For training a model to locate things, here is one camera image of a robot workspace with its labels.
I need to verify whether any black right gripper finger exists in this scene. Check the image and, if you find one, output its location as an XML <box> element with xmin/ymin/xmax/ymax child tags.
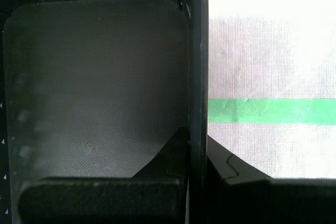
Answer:
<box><xmin>206</xmin><ymin>135</ymin><xmax>336</xmax><ymax>224</ymax></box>
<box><xmin>17</xmin><ymin>126</ymin><xmax>190</xmax><ymax>224</ymax></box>

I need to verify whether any black perforated plastic basket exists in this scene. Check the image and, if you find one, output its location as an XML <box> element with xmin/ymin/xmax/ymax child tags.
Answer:
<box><xmin>0</xmin><ymin>0</ymin><xmax>210</xmax><ymax>224</ymax></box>

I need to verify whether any long green tape line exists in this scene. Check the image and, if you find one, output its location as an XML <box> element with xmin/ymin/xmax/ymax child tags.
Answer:
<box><xmin>208</xmin><ymin>98</ymin><xmax>336</xmax><ymax>125</ymax></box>

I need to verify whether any white plastic table cover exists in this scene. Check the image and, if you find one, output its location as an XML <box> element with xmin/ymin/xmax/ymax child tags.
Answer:
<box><xmin>207</xmin><ymin>0</ymin><xmax>336</xmax><ymax>180</ymax></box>

